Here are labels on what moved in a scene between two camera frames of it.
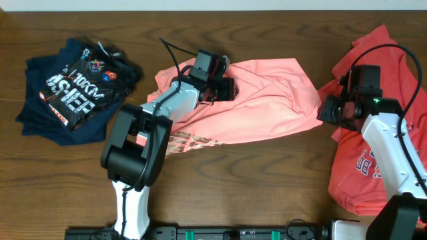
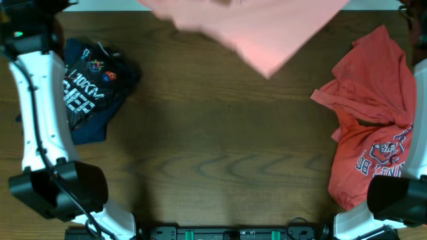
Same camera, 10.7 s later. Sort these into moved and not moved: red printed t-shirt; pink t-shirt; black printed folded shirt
Moved: pink t-shirt
Not moved: black printed folded shirt; red printed t-shirt
